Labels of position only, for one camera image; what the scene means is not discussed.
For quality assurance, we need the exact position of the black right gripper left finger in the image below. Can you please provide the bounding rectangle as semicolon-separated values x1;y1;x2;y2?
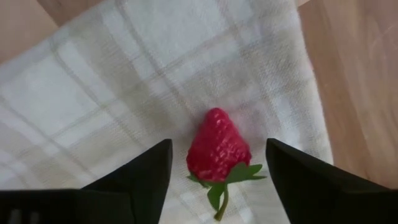
81;138;174;224

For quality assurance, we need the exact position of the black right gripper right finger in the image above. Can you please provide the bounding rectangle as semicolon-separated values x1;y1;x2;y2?
266;138;398;224

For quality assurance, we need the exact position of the red toy strawberry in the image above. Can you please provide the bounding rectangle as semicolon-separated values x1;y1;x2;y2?
185;107;267;222

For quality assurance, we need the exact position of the white plaid dish towel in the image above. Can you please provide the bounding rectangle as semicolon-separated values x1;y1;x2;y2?
0;0;335;224

